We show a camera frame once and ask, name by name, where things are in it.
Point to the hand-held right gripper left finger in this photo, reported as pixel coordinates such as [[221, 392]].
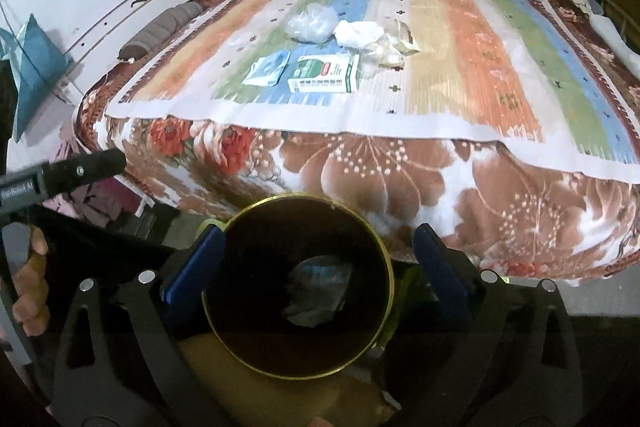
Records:
[[192, 268]]

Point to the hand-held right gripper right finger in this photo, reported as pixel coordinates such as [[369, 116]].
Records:
[[441, 268]]

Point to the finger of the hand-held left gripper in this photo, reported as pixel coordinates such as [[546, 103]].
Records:
[[85, 168]]

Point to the dark bin with gold rim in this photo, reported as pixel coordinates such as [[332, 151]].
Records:
[[260, 257]]

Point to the blue face mask packet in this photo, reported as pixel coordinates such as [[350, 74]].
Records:
[[267, 68]]

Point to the beige snack bag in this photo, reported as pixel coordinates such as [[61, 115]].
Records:
[[389, 55]]

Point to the green white medicine box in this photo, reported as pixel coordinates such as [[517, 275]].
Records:
[[325, 74]]

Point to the white paper tissue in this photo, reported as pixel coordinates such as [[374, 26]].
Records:
[[356, 34]]

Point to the person's left hand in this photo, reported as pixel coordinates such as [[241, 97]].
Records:
[[29, 289]]

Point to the pink clothes pile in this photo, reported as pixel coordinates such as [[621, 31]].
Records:
[[66, 152]]

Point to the brown floral blanket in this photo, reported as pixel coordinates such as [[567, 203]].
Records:
[[375, 177]]

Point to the clear crumpled plastic wrapper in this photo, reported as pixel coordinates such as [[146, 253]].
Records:
[[316, 294]]

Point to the white headboard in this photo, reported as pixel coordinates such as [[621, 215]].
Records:
[[100, 22]]

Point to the brown grey bolster pillow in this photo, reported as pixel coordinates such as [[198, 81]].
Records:
[[160, 30]]

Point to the striped multicolour bed mat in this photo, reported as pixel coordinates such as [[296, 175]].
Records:
[[450, 82]]

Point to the white red sachet packet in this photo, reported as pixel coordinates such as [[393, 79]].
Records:
[[406, 36]]

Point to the clear plastic bag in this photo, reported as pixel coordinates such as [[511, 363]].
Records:
[[310, 23]]

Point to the white cloth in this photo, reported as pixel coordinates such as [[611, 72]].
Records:
[[617, 42]]

